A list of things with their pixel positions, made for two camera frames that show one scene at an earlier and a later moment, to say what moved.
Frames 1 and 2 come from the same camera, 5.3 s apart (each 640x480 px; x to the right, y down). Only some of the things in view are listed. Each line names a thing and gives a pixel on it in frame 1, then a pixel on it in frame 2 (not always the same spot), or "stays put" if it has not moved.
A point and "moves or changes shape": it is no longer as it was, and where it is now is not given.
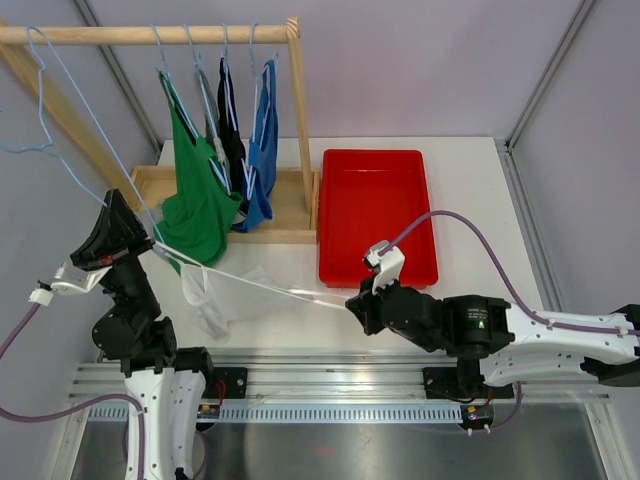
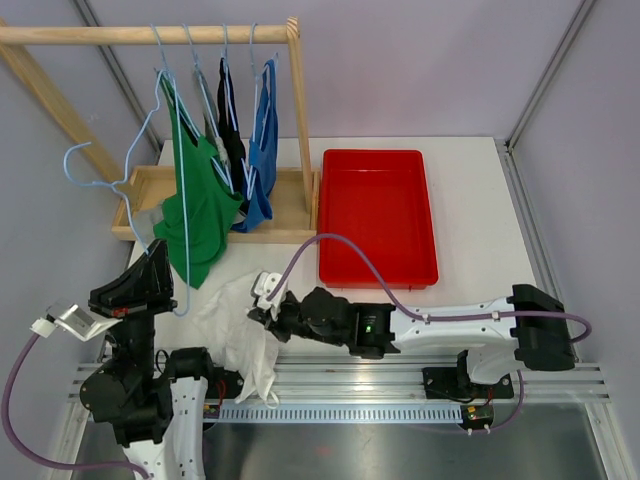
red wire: x=220 y=391 stays put
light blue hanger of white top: x=97 y=120 to x=184 y=199
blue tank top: x=257 y=197 stays put
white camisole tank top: x=216 y=298 moves or changes shape
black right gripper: x=365 y=304 to x=279 y=325
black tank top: x=231 y=134 stays put
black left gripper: x=118 y=227 to x=140 y=291
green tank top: x=199 y=203 stays put
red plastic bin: x=374 y=195 stays put
